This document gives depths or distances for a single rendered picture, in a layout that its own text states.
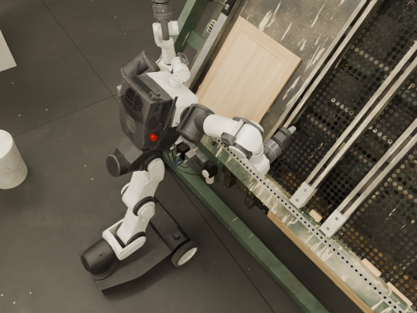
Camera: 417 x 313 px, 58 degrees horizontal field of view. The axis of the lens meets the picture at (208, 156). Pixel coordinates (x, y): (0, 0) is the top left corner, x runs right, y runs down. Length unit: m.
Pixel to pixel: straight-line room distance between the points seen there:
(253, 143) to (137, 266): 1.39
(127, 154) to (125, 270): 0.94
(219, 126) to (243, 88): 0.66
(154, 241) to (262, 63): 1.33
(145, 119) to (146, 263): 1.19
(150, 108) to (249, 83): 0.68
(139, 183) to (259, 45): 0.96
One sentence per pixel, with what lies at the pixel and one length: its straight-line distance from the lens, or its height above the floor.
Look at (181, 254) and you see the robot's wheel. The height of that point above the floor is 0.19.
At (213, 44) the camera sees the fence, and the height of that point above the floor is 1.20.
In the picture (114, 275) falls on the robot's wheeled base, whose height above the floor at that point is 0.17.
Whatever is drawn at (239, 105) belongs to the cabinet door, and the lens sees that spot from 2.06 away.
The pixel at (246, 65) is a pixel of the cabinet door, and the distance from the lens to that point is 2.06.
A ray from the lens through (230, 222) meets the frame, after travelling 2.61.
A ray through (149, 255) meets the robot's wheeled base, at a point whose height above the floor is 0.17.
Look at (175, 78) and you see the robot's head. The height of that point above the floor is 1.39.
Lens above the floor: 2.51
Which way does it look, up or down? 54 degrees down
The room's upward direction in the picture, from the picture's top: 5 degrees clockwise
